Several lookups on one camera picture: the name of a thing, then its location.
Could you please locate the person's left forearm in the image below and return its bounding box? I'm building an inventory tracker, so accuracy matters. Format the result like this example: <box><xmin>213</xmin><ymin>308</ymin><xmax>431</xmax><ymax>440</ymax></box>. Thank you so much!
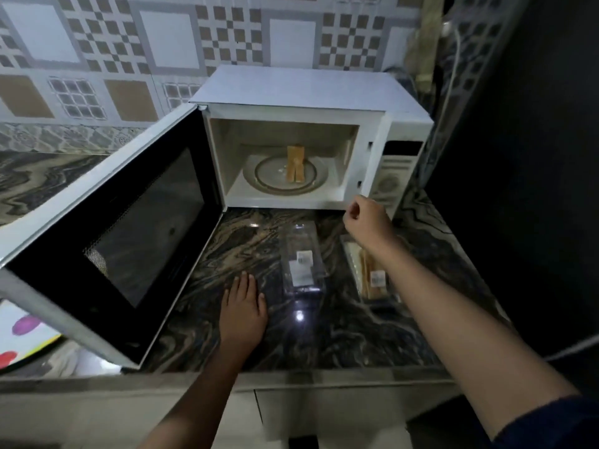
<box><xmin>139</xmin><ymin>347</ymin><xmax>256</xmax><ymax>449</ymax></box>

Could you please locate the person's left hand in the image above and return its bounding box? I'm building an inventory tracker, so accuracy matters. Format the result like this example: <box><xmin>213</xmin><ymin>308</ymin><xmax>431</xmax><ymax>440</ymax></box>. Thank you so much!
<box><xmin>219</xmin><ymin>271</ymin><xmax>269</xmax><ymax>357</ymax></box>

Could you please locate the person's right forearm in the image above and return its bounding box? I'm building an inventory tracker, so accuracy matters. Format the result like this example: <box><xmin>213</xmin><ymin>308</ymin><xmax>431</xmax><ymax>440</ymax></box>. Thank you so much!
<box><xmin>373</xmin><ymin>234</ymin><xmax>582</xmax><ymax>439</ymax></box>

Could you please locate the white microwave oven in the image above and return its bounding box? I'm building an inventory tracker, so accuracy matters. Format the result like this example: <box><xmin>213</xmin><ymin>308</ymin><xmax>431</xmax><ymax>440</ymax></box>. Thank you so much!
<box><xmin>189</xmin><ymin>65</ymin><xmax>435</xmax><ymax>220</ymax></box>

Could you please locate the dark blue sleeve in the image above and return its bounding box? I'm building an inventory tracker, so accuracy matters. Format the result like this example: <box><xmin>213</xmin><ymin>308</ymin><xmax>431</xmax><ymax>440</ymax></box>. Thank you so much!
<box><xmin>490</xmin><ymin>394</ymin><xmax>599</xmax><ymax>449</ymax></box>

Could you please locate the white power cable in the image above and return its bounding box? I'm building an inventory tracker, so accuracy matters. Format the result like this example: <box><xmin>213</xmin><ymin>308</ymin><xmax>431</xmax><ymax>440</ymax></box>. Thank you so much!
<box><xmin>432</xmin><ymin>21</ymin><xmax>465</xmax><ymax>138</ymax></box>

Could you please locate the clear packet with sandwich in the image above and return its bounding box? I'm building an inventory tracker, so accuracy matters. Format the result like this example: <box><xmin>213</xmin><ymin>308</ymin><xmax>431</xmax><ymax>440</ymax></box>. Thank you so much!
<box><xmin>340</xmin><ymin>234</ymin><xmax>403</xmax><ymax>307</ymax></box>

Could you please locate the toasted sandwich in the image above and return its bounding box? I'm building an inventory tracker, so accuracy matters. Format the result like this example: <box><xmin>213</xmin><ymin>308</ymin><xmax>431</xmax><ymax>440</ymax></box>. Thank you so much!
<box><xmin>286</xmin><ymin>145</ymin><xmax>306</xmax><ymax>184</ymax></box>

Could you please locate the empty clear plastic sandwich container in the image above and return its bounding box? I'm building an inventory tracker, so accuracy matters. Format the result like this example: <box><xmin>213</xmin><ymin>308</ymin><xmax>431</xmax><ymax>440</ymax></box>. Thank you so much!
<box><xmin>280</xmin><ymin>221</ymin><xmax>327</xmax><ymax>298</ymax></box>

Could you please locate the white plate with coloured dots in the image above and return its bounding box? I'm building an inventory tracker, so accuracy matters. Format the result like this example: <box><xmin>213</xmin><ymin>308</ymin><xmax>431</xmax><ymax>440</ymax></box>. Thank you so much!
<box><xmin>0</xmin><ymin>299</ymin><xmax>64</xmax><ymax>371</ymax></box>

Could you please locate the person's right hand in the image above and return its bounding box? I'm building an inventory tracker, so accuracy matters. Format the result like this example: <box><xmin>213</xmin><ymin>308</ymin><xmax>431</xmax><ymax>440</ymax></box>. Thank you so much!
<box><xmin>343</xmin><ymin>195</ymin><xmax>399</xmax><ymax>251</ymax></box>

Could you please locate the white microwave door black window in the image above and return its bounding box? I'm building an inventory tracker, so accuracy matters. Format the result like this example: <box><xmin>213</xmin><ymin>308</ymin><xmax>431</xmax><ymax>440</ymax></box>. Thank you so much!
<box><xmin>0</xmin><ymin>103</ymin><xmax>226</xmax><ymax>370</ymax></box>

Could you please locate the thin white cable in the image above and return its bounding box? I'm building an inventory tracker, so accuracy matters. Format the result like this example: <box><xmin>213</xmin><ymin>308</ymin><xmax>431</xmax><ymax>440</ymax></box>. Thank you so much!
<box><xmin>544</xmin><ymin>335</ymin><xmax>599</xmax><ymax>363</ymax></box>

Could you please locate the black refrigerator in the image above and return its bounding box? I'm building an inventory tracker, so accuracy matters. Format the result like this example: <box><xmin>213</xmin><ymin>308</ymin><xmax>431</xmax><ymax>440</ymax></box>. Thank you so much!
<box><xmin>420</xmin><ymin>0</ymin><xmax>599</xmax><ymax>399</ymax></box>

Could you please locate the glass microwave turntable plate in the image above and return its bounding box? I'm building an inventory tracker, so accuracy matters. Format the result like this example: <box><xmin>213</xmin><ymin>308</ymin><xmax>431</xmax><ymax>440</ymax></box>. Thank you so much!
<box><xmin>242</xmin><ymin>155</ymin><xmax>330</xmax><ymax>196</ymax></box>

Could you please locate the beige hanging cloth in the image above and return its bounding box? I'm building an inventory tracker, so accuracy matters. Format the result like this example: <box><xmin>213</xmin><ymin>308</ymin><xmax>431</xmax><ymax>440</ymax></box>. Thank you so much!
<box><xmin>405</xmin><ymin>0</ymin><xmax>446</xmax><ymax>95</ymax></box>

